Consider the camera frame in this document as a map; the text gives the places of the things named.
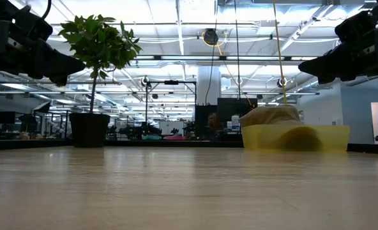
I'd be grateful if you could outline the black gantry frame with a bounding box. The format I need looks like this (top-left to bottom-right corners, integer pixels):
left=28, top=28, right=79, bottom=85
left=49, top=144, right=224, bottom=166
left=146, top=79, right=197, bottom=128

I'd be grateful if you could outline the black cabinet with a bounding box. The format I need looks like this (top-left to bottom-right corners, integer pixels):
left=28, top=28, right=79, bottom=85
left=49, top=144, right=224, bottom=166
left=195, top=97, right=259, bottom=141

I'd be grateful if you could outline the long ceiling light bar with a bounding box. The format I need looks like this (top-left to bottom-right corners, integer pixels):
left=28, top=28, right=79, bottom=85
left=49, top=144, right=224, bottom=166
left=134, top=54, right=321, bottom=62

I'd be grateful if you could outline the black ceiling cable reel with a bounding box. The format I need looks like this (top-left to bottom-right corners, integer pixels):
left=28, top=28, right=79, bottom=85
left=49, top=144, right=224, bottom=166
left=202, top=27, right=220, bottom=46

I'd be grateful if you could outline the black monitor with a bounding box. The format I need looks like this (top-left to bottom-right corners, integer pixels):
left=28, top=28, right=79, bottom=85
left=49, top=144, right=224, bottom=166
left=0, top=111, right=17, bottom=125

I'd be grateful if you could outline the green potted plant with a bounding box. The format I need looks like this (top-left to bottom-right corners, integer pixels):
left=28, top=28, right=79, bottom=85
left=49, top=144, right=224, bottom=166
left=57, top=14, right=142, bottom=148

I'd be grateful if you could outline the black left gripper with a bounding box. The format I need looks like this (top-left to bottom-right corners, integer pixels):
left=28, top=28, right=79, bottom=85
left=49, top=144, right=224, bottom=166
left=0, top=19, right=86, bottom=87

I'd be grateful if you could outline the yellow hanging cable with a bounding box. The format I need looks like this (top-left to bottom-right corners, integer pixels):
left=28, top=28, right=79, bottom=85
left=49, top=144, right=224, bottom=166
left=271, top=0, right=289, bottom=105

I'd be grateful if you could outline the khaki baseball cap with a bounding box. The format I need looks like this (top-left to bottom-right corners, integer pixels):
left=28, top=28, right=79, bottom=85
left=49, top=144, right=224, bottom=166
left=239, top=104, right=301, bottom=128

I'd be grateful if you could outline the black aluminium table frame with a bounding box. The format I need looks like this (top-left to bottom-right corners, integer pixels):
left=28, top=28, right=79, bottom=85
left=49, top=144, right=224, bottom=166
left=0, top=139, right=378, bottom=155

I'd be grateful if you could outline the yellow plastic bin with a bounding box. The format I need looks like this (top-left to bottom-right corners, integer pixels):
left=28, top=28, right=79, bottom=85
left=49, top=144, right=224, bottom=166
left=241, top=123, right=351, bottom=152

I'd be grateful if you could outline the person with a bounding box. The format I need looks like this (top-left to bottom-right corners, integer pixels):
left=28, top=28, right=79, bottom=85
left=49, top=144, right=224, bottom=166
left=207, top=112, right=220, bottom=132

